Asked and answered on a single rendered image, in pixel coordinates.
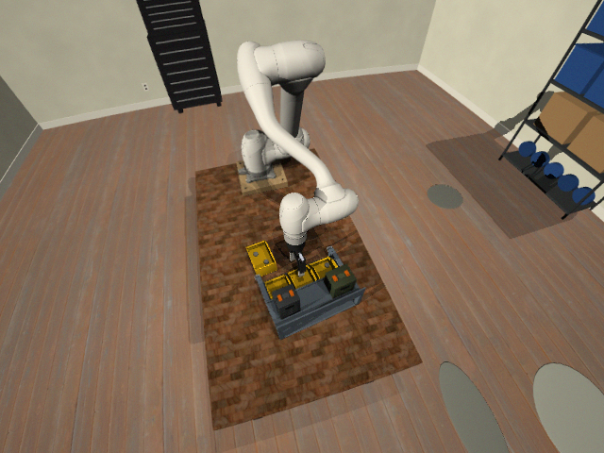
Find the yellow bin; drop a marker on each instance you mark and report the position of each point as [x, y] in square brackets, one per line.
[264, 254]
[277, 283]
[319, 268]
[298, 282]

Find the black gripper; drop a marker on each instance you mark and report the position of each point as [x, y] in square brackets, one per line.
[296, 254]

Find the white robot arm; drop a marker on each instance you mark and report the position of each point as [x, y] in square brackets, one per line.
[293, 65]

